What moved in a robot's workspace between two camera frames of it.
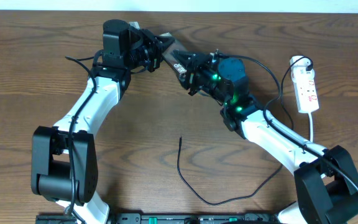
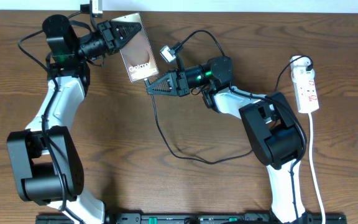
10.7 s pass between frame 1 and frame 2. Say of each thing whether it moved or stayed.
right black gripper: moved
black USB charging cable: moved
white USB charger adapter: stayed
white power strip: stayed
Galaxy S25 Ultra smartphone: moved
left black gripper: moved
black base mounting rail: stayed
